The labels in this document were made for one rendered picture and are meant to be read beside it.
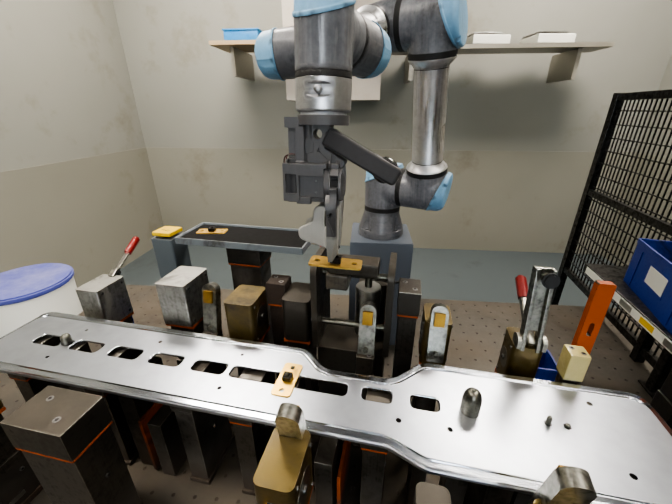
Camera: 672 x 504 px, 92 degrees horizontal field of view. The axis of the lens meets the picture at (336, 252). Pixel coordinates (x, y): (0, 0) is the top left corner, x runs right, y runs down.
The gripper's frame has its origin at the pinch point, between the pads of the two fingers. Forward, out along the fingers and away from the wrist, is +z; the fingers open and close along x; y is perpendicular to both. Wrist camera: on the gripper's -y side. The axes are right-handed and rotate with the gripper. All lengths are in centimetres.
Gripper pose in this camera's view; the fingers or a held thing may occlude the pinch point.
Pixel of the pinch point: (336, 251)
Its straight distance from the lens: 51.4
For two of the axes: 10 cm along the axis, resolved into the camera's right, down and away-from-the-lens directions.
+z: -0.2, 9.3, 3.7
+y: -9.9, -0.7, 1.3
